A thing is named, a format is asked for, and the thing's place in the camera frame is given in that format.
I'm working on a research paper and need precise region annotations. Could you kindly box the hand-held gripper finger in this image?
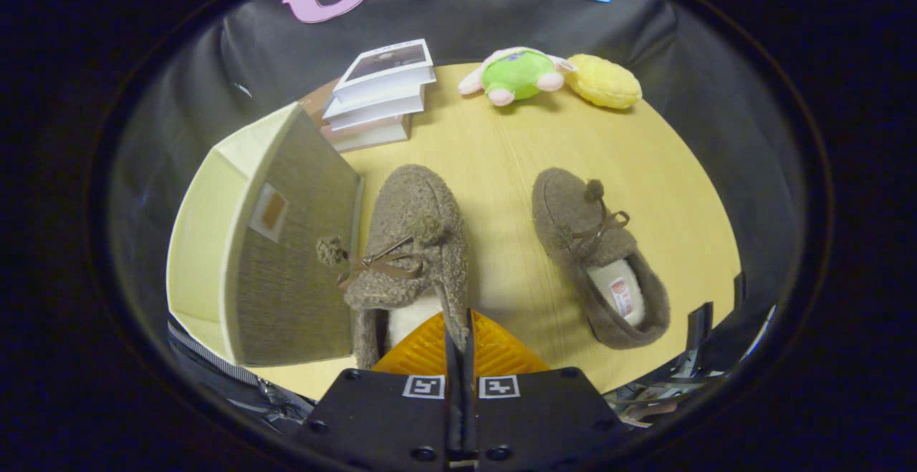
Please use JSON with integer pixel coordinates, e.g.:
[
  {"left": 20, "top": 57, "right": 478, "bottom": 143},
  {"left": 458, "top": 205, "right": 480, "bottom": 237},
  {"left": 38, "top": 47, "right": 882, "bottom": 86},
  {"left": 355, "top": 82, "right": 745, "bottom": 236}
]
[
  {"left": 295, "top": 312, "right": 459, "bottom": 472},
  {"left": 462, "top": 309, "right": 631, "bottom": 472}
]

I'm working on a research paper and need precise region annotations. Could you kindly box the brown fuzzy shoe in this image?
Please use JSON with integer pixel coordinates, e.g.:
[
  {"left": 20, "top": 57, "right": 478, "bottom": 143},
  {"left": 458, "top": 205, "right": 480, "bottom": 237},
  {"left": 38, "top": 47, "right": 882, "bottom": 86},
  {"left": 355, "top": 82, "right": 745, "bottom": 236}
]
[
  {"left": 532, "top": 167, "right": 671, "bottom": 350},
  {"left": 315, "top": 164, "right": 470, "bottom": 371}
]

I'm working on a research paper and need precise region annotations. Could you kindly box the grey fabric storage box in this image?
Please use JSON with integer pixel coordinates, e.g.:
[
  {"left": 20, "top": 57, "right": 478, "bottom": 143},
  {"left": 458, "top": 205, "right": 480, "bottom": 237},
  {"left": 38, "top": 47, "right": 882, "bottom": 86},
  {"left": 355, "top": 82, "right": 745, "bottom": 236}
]
[{"left": 166, "top": 102, "right": 365, "bottom": 367}]

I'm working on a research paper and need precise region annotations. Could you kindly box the pile of mixed clutter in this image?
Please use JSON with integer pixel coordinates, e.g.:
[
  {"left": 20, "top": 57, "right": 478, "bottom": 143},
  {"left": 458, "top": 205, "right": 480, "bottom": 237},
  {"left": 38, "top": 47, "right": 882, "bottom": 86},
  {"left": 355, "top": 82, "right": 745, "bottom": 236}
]
[{"left": 605, "top": 304, "right": 778, "bottom": 430}]

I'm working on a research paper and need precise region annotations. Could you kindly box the dark striped cloth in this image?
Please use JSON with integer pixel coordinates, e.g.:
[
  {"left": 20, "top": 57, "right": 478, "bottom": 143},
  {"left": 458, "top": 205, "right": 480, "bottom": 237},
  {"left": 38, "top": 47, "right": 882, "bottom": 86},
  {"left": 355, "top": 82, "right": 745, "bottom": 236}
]
[{"left": 168, "top": 314, "right": 316, "bottom": 426}]

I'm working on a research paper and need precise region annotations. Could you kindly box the pale thick book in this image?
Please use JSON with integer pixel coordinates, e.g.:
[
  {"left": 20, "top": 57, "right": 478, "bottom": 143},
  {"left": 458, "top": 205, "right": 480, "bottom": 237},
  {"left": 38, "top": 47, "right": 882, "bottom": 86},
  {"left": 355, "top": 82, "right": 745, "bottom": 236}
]
[{"left": 320, "top": 115, "right": 413, "bottom": 153}]

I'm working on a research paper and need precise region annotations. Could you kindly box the plain white book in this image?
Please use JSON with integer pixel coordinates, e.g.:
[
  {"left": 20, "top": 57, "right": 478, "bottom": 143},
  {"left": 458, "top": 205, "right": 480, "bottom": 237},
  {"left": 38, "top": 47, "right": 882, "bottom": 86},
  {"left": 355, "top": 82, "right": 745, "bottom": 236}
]
[{"left": 321, "top": 85, "right": 427, "bottom": 131}]

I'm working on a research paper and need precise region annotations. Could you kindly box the brown book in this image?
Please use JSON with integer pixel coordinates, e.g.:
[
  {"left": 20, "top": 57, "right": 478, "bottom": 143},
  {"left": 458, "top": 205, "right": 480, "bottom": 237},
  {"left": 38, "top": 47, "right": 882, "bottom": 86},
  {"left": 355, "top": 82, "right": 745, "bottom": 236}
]
[{"left": 297, "top": 80, "right": 341, "bottom": 125}]

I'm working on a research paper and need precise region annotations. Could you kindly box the green and pink plush toy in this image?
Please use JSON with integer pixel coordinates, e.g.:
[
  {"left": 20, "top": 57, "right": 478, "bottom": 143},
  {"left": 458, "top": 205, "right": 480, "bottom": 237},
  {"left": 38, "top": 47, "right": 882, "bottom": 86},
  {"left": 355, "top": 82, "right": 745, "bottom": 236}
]
[{"left": 458, "top": 47, "right": 577, "bottom": 107}]

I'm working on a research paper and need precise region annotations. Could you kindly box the white portrait cover book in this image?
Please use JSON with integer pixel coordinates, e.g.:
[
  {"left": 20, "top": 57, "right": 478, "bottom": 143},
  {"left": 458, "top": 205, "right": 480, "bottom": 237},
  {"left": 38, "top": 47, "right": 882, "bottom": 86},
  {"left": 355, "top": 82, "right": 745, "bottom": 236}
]
[{"left": 333, "top": 39, "right": 438, "bottom": 104}]

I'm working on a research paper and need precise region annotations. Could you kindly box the yellow plush toy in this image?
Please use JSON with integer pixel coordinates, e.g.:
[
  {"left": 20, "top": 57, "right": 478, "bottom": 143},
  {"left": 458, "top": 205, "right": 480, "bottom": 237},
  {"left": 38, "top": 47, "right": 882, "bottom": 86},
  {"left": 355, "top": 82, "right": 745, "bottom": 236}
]
[{"left": 566, "top": 54, "right": 643, "bottom": 110}]

